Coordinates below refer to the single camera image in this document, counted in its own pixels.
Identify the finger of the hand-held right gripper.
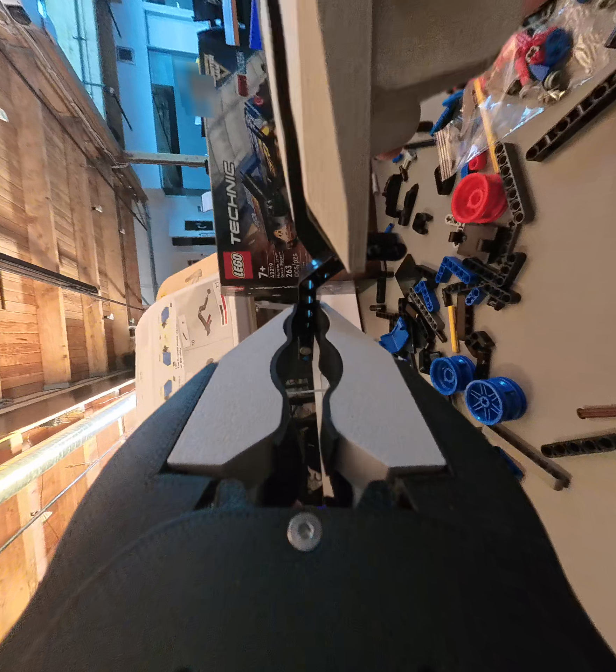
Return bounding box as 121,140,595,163
266,0,374,275
371,0,528,156

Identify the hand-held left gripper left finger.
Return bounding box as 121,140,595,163
166,306,294,491

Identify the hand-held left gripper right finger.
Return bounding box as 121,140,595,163
316,303,448,491

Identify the instruction booklet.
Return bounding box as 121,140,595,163
136,265,245,421

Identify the black beam piece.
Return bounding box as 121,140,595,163
297,256,346,363

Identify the blue toy wheel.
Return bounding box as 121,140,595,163
464,377,527,425
430,355,477,396

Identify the blue angled panel piece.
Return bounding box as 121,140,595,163
379,317,411,354

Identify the clear bag of small pieces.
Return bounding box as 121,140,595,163
434,0,603,174

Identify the long yellow axle rod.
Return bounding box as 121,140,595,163
473,79,500,174

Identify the dark printed toy box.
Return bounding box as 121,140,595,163
198,29,319,305

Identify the blue angled beam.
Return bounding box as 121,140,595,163
414,281,441,313
435,256,479,284

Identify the blue flat panel piece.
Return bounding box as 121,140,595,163
497,446,525,481

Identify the red toy wheel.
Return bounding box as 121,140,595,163
451,172,508,224

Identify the long black holed beam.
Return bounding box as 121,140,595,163
526,47,616,161

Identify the dark grey holed beam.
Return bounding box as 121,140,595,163
494,143,535,224

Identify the short black holed beam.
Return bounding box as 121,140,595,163
541,433,616,459

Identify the silver ventilation duct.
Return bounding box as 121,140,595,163
0,391,138,526

